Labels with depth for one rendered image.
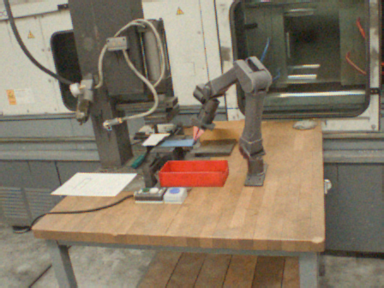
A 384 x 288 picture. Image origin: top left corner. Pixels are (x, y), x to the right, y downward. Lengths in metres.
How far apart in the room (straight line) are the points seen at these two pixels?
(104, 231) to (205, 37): 1.30
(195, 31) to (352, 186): 1.20
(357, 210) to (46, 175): 2.04
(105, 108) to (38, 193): 1.53
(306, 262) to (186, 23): 1.50
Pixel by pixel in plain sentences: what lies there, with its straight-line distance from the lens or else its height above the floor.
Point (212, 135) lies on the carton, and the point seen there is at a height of 0.93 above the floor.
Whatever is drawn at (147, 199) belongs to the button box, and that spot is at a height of 0.92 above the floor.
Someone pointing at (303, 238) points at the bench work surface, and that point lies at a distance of 1.29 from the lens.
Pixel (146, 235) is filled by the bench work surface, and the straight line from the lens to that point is 1.39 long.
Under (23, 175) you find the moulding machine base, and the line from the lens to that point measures 3.31.
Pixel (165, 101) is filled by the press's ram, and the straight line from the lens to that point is 1.80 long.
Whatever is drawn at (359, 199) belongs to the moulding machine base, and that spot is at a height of 0.43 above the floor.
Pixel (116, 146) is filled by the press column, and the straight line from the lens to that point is 1.92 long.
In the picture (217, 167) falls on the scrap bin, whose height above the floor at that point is 0.93.
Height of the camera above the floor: 1.60
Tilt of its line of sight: 19 degrees down
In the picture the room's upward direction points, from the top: 8 degrees counter-clockwise
